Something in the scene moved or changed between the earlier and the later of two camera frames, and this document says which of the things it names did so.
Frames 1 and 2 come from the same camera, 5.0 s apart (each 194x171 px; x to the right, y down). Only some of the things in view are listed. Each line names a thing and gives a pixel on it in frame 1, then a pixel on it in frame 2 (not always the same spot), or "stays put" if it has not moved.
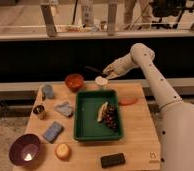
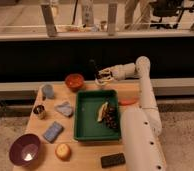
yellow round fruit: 63,151 stays put
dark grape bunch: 111,118 stays put
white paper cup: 100,80 stays put
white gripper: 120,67 -> 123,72
